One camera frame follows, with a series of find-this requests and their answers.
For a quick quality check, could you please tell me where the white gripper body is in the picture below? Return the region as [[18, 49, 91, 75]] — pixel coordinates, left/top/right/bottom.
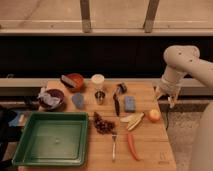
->
[[155, 77, 180, 101]]

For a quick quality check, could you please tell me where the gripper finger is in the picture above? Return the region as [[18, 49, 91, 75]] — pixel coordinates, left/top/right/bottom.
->
[[155, 90, 162, 100], [168, 97, 175, 109]]

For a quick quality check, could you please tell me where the silver metal fork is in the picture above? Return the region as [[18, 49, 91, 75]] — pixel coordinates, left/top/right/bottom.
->
[[112, 132, 117, 162]]

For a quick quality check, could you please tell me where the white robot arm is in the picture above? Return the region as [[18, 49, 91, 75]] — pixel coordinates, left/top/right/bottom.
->
[[155, 45, 213, 171]]

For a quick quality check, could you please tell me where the small metal cup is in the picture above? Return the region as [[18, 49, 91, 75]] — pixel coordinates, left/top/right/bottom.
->
[[95, 90, 105, 105]]

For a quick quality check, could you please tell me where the white paper cup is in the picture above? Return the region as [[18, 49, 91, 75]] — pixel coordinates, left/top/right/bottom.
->
[[91, 74, 105, 90]]

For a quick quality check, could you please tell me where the orange apple toy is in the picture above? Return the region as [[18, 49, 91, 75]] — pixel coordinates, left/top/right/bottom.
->
[[148, 109, 161, 122]]

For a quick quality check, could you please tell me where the blue sponge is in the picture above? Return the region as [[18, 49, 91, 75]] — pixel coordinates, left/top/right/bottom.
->
[[124, 96, 136, 112]]

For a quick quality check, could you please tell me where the yellow banana toy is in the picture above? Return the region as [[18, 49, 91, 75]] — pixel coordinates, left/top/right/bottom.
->
[[120, 113, 145, 131]]

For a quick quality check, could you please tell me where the orange carrot toy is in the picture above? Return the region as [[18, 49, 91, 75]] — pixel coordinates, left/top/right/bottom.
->
[[127, 133, 140, 161]]

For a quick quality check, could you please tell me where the bunch of dark grapes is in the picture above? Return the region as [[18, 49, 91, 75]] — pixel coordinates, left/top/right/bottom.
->
[[93, 112, 115, 134]]

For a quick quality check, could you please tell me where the blue grey pebble toy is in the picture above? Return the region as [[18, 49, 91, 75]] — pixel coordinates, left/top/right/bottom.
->
[[72, 93, 84, 109]]

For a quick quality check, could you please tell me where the orange bowl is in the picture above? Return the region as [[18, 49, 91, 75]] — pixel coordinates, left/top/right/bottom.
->
[[63, 73, 84, 92]]

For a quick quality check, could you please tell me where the grey block in bowl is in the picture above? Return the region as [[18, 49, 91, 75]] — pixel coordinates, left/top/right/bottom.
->
[[61, 75, 76, 88]]

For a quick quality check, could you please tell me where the dark purple bowl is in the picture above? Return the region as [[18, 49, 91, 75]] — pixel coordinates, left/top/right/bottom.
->
[[38, 89, 65, 110]]

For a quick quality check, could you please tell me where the crumpled white cloth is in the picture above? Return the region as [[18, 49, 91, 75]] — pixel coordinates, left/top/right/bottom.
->
[[38, 92, 60, 107]]

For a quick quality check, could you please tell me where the green plastic tray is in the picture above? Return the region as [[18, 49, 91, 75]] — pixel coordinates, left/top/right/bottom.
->
[[12, 112, 89, 167]]

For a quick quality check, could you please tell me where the blue item at left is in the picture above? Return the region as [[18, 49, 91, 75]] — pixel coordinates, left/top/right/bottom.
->
[[8, 111, 31, 128]]

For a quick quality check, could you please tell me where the black object at left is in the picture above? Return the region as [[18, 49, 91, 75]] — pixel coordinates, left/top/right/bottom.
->
[[0, 105, 22, 171]]

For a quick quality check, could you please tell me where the black handled peeler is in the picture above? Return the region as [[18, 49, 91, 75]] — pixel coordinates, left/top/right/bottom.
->
[[113, 83, 127, 116]]

